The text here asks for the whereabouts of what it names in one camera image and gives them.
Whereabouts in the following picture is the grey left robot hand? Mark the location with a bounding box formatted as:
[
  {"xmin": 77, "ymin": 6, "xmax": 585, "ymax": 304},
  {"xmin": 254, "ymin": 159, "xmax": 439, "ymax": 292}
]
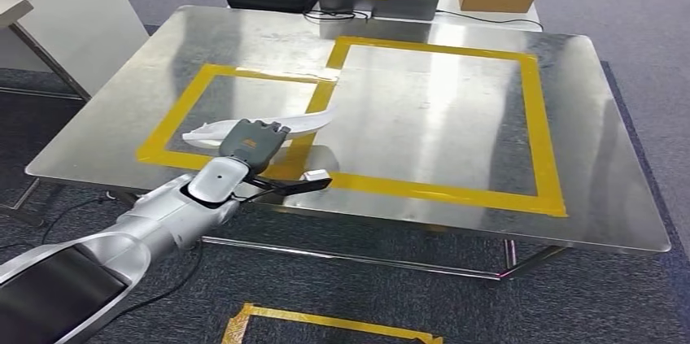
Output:
[{"xmin": 218, "ymin": 119, "xmax": 292, "ymax": 176}]

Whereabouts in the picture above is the white curved car body part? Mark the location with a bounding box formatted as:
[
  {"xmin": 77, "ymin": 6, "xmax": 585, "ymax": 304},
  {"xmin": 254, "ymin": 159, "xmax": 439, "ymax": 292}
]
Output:
[{"xmin": 181, "ymin": 106, "xmax": 336, "ymax": 150}]

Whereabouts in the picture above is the steel workbench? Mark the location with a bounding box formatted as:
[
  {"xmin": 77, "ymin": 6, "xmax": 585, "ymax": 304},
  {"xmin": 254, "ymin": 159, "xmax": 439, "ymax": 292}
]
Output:
[{"xmin": 0, "ymin": 4, "xmax": 672, "ymax": 282}]

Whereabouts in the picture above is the small yellow tape rectangle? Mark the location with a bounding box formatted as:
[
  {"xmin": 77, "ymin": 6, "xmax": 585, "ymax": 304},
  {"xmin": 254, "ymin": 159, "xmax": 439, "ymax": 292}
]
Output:
[{"xmin": 135, "ymin": 63, "xmax": 339, "ymax": 181}]

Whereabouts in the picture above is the yellow floor tape square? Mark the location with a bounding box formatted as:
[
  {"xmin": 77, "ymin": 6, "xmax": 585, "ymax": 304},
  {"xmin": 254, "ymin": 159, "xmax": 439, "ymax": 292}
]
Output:
[{"xmin": 221, "ymin": 303, "xmax": 444, "ymax": 344}]

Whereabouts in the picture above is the large yellow tape rectangle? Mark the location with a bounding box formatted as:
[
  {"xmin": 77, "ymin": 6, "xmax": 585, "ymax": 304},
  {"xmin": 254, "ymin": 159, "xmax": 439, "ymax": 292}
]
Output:
[{"xmin": 269, "ymin": 36, "xmax": 569, "ymax": 219}]

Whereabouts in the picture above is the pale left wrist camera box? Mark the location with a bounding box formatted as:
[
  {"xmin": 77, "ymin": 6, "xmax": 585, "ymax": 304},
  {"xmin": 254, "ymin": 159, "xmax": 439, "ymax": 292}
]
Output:
[{"xmin": 301, "ymin": 168, "xmax": 331, "ymax": 184}]

